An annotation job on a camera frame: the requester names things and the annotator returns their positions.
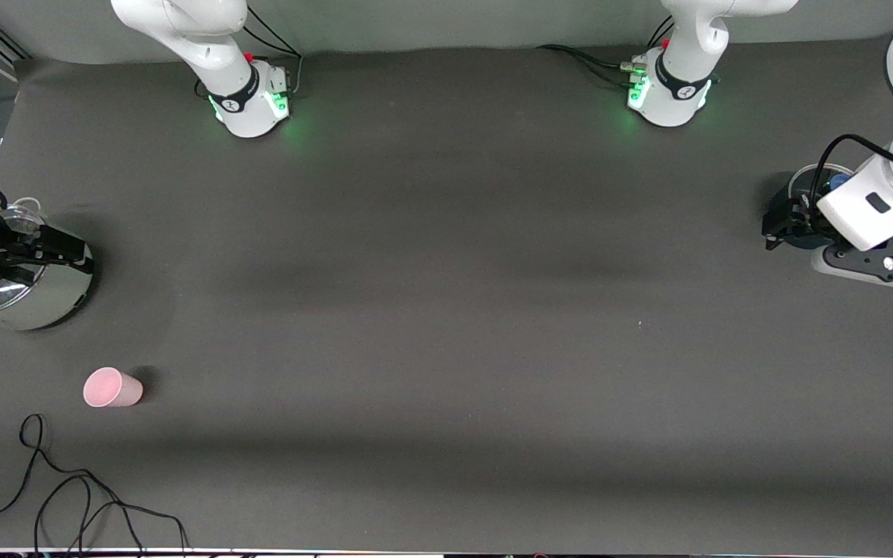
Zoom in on black left arm base cables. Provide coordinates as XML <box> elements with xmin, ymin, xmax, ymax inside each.
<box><xmin>536</xmin><ymin>15</ymin><xmax>676</xmax><ymax>88</ymax></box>

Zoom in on black arm base cables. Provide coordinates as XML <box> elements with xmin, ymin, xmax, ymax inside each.
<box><xmin>243</xmin><ymin>4</ymin><xmax>305</xmax><ymax>98</ymax></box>
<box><xmin>536</xmin><ymin>15</ymin><xmax>676</xmax><ymax>88</ymax></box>

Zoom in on dark grey table mat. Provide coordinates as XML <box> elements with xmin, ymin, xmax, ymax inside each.
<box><xmin>0</xmin><ymin>35</ymin><xmax>893</xmax><ymax>553</ymax></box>

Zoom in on silver steel pot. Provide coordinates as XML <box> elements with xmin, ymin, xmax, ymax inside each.
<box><xmin>0</xmin><ymin>198</ymin><xmax>96</xmax><ymax>336</ymax></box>

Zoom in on black right arm base cables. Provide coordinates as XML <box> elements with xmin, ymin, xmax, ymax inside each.
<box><xmin>243</xmin><ymin>4</ymin><xmax>305</xmax><ymax>98</ymax></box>

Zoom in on loose black looped cable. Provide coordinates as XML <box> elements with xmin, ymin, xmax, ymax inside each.
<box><xmin>0</xmin><ymin>413</ymin><xmax>190</xmax><ymax>553</ymax></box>

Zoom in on aluminium frame rail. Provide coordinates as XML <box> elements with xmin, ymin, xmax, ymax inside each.
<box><xmin>0</xmin><ymin>22</ymin><xmax>33</xmax><ymax>64</ymax></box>

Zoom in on pink plastic cup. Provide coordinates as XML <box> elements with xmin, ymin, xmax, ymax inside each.
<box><xmin>83</xmin><ymin>367</ymin><xmax>144</xmax><ymax>409</ymax></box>

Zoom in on dark blue saucepan blue handle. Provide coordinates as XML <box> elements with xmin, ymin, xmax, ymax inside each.
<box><xmin>770</xmin><ymin>163</ymin><xmax>857</xmax><ymax>250</ymax></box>

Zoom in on large glass pot lid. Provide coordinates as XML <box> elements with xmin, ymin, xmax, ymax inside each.
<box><xmin>0</xmin><ymin>203</ymin><xmax>56</xmax><ymax>317</ymax></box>

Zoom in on grey backdrop cloth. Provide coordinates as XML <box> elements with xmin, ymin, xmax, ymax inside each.
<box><xmin>0</xmin><ymin>0</ymin><xmax>893</xmax><ymax>67</ymax></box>

